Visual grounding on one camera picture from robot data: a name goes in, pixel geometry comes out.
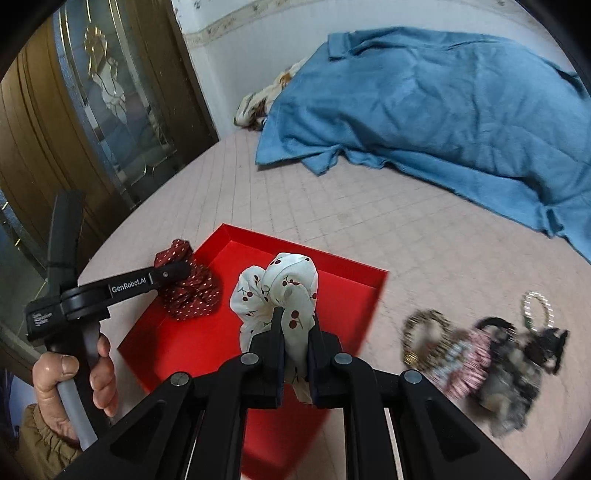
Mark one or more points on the white cherry print scrunchie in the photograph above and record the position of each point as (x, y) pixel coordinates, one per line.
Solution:
(290, 282)

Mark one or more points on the grey sheer scrunchie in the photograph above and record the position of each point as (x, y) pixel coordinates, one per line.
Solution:
(513, 382)

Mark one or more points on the left forearm tan sleeve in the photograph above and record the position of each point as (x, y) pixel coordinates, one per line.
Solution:
(41, 453)

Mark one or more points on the floral patterned cloth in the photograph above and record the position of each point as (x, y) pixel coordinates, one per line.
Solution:
(255, 107)

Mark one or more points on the dark red polka-dot scrunchie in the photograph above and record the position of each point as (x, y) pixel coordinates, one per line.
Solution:
(196, 296)

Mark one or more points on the pink striped scrunchie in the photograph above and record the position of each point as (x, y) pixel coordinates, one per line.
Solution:
(463, 368)

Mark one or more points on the red tray box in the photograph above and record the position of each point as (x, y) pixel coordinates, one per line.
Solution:
(158, 345)

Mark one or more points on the wooden glass door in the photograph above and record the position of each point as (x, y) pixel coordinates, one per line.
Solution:
(102, 98)

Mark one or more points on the blue shirt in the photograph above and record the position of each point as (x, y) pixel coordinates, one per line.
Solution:
(479, 115)

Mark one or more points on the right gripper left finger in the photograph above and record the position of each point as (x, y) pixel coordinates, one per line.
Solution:
(254, 380)

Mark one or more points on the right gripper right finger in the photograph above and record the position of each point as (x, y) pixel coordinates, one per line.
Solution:
(338, 379)

